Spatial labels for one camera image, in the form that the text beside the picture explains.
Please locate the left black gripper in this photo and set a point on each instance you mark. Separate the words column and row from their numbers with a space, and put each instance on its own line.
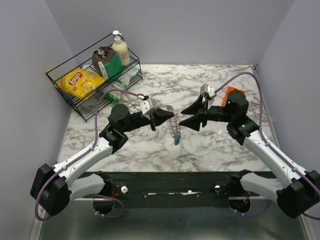
column 158, row 120

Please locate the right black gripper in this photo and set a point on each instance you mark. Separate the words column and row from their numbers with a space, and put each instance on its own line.
column 196, row 108

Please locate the blue key tag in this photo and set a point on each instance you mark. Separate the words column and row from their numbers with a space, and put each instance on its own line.
column 177, row 141

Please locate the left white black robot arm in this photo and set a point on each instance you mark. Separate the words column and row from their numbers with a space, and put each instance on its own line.
column 55, row 186

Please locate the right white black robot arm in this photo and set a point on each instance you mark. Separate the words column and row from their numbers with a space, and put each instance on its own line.
column 295, row 190

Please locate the white green snack bag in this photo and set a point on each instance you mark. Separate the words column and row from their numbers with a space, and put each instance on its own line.
column 122, row 83

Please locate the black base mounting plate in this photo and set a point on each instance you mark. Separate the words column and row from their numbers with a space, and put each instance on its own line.
column 178, row 190

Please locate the brown green snack bag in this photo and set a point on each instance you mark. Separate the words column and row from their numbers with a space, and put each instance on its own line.
column 107, row 63

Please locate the cream lotion pump bottle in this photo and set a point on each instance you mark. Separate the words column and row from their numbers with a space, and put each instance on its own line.
column 121, row 48

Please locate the yellow Lays chips bag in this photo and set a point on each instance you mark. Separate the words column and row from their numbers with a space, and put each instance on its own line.
column 80, row 83

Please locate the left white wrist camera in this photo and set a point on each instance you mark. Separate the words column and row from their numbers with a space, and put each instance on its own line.
column 148, row 107

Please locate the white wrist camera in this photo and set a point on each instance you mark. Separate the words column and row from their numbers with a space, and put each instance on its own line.
column 148, row 107
column 207, row 92

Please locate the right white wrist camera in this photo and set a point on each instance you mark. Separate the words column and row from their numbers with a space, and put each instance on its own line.
column 207, row 92

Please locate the black wire rack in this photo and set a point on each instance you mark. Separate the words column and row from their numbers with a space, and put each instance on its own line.
column 86, row 109

